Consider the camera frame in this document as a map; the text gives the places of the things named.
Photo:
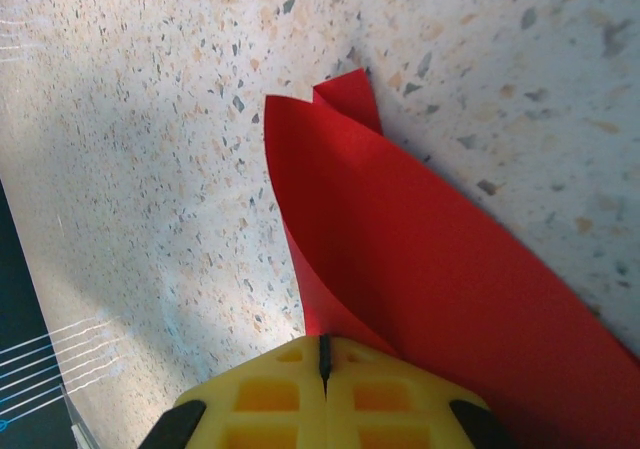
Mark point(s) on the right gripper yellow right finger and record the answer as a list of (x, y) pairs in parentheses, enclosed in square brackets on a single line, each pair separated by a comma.
[(390, 404)]

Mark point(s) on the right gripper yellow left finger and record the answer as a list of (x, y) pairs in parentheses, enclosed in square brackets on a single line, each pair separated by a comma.
[(270, 404)]

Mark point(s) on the red cloth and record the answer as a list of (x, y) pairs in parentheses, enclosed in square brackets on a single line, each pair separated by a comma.
[(400, 244)]

